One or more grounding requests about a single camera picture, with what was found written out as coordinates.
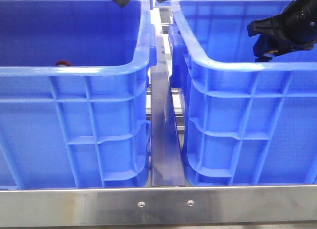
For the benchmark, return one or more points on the red mushroom push button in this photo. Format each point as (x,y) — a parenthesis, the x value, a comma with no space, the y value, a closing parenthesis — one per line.
(62,63)

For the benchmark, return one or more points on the blue plastic bin left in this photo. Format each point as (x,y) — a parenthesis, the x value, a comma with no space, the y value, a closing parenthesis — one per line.
(79,126)

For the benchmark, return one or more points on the blue plastic bin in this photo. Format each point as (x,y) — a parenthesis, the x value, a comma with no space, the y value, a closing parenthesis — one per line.
(79,126)
(246,122)

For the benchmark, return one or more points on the blue plastic bin right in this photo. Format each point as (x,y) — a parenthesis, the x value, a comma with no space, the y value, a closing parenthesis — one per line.
(246,122)

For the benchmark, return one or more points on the steel divider bar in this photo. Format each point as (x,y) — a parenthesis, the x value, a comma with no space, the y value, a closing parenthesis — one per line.
(167,167)

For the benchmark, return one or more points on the steel table frame rail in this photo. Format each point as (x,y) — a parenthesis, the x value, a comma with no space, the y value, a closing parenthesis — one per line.
(158,206)

